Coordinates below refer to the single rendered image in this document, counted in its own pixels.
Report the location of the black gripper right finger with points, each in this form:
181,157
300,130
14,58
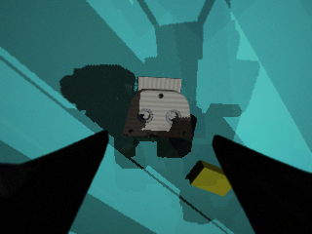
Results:
275,197

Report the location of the grey metal plate with two round holes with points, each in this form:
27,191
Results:
158,123

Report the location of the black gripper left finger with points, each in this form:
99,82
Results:
43,196

